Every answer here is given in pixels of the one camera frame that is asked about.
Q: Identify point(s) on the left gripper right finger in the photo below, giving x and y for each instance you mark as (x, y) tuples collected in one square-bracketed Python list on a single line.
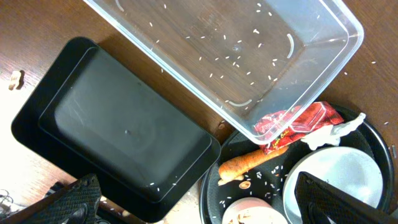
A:
[(320, 202)]

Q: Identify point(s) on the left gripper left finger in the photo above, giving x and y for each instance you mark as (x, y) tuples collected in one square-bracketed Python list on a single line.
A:
[(75, 203)]

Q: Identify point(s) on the grey plate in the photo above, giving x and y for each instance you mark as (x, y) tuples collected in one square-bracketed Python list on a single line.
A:
[(346, 168)]

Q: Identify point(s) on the white tissue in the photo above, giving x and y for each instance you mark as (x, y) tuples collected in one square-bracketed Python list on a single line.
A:
[(331, 134)]

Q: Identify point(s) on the pink bowl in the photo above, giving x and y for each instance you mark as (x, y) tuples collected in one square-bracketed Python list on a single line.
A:
[(251, 210)]

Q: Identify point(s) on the red snack wrapper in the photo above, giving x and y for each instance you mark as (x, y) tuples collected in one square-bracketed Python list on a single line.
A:
[(317, 115)]

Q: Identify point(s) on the orange carrot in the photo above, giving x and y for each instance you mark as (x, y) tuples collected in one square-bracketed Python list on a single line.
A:
[(234, 169)]

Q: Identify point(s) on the round black serving tray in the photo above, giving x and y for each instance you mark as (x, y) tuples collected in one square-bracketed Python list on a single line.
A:
[(268, 179)]

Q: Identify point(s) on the black rectangular tray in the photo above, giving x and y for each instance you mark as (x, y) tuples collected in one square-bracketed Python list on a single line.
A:
[(91, 115)]

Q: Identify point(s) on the peanut on table left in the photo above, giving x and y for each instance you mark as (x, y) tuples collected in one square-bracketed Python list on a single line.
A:
[(15, 80)]

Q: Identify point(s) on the clear plastic bin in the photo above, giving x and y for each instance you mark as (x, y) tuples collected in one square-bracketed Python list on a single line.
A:
[(258, 64)]

